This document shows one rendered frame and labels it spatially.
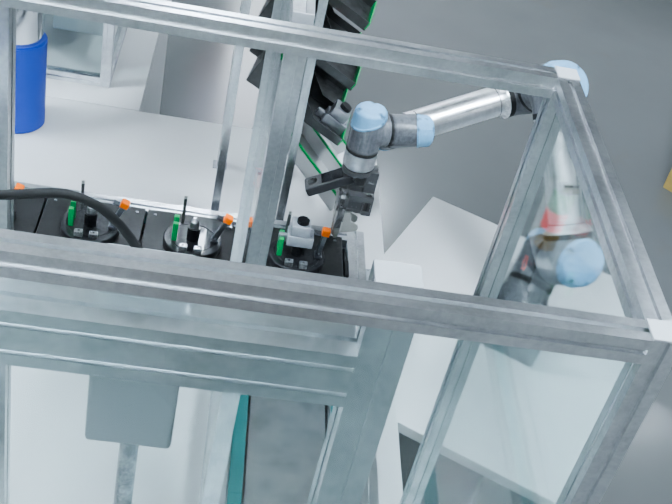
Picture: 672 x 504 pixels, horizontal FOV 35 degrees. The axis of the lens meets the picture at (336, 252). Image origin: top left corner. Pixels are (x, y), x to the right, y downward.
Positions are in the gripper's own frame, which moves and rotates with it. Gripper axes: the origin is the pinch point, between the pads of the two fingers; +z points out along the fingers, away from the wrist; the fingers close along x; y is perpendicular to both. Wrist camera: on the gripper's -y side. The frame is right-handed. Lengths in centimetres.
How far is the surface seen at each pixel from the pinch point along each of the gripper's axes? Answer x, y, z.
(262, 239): -77, -22, -54
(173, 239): -2.0, -37.4, 7.6
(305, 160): 21.8, -7.7, -5.0
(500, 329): -134, -3, -91
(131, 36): 121, -63, 21
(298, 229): -2.2, -8.5, -0.9
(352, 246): 10.0, 7.4, 11.0
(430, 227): 38, 33, 21
